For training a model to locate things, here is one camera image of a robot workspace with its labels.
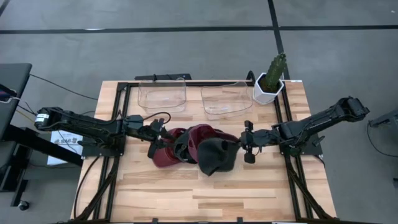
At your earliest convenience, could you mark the maroon corduroy cap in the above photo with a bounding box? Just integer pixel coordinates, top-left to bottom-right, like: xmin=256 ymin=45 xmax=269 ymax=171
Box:
xmin=185 ymin=123 xmax=240 ymax=162
xmin=151 ymin=127 xmax=189 ymax=169

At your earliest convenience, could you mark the black cap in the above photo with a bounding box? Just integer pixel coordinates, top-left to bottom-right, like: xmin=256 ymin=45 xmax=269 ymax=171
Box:
xmin=173 ymin=129 xmax=242 ymax=177

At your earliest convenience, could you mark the black side desk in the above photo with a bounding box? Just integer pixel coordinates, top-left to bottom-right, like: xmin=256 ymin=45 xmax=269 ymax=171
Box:
xmin=0 ymin=63 xmax=85 ymax=208

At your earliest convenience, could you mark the white printed paper sheet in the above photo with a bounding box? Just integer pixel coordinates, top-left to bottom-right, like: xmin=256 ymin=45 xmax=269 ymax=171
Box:
xmin=47 ymin=129 xmax=84 ymax=166

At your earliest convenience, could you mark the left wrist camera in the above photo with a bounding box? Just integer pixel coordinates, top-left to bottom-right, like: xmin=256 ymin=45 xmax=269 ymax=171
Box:
xmin=125 ymin=114 xmax=146 ymax=130

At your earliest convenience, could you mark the white hexagonal plant pot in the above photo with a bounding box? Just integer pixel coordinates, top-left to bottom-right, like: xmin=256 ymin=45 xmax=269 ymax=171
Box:
xmin=252 ymin=72 xmax=285 ymax=106

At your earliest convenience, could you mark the white cable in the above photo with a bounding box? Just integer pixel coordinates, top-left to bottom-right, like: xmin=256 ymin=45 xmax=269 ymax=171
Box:
xmin=7 ymin=96 xmax=38 ymax=116

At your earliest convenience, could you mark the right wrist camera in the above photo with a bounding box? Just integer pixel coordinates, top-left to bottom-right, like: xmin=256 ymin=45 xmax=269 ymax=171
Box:
xmin=259 ymin=128 xmax=281 ymax=147

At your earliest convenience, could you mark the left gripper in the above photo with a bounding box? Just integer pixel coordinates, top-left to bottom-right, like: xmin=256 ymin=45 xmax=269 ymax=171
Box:
xmin=141 ymin=118 xmax=175 ymax=159

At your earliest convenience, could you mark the small dark electronic device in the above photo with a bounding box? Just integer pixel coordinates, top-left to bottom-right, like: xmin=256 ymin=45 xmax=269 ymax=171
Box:
xmin=0 ymin=83 xmax=18 ymax=103

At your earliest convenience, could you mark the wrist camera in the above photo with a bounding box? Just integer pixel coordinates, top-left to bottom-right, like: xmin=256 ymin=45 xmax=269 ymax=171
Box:
xmin=125 ymin=114 xmax=146 ymax=130
xmin=259 ymin=128 xmax=281 ymax=147

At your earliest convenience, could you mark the clear plastic bin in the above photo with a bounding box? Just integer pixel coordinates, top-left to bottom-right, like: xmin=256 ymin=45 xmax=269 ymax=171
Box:
xmin=137 ymin=77 xmax=187 ymax=114
xmin=200 ymin=80 xmax=253 ymax=121

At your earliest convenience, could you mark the black aluminium table frame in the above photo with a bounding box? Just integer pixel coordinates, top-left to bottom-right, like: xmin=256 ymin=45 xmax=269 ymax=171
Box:
xmin=72 ymin=79 xmax=337 ymax=224

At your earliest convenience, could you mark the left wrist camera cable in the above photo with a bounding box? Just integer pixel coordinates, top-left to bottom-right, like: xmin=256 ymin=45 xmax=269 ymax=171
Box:
xmin=142 ymin=111 xmax=172 ymax=126

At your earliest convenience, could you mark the black floor cable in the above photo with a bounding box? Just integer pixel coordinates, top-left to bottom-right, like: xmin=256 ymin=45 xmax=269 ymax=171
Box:
xmin=29 ymin=73 xmax=99 ymax=101

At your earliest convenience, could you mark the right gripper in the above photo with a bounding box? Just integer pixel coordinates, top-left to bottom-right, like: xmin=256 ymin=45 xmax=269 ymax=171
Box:
xmin=230 ymin=120 xmax=262 ymax=165

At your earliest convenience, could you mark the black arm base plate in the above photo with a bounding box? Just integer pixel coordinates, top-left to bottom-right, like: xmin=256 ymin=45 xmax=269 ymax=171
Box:
xmin=81 ymin=136 xmax=126 ymax=157
xmin=280 ymin=136 xmax=323 ymax=156

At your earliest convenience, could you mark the grey stand leg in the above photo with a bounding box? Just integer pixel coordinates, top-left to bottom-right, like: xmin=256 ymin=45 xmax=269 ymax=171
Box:
xmin=368 ymin=108 xmax=398 ymax=128

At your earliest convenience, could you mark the green cactus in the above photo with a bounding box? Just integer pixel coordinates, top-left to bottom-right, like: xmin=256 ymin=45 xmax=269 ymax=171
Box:
xmin=264 ymin=52 xmax=287 ymax=93

